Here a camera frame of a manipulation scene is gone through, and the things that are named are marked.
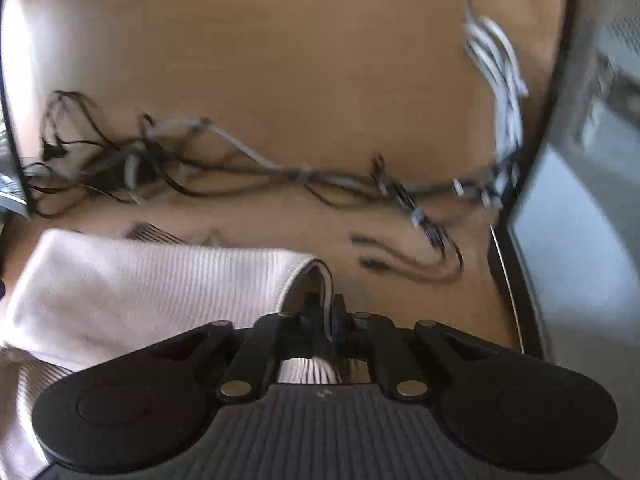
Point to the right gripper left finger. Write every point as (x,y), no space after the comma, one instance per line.
(274,338)

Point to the curved monitor on left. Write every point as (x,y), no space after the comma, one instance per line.
(15,196)

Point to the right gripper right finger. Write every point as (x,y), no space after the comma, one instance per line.
(376,340)

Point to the striped white black garment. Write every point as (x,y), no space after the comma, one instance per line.
(85,299)

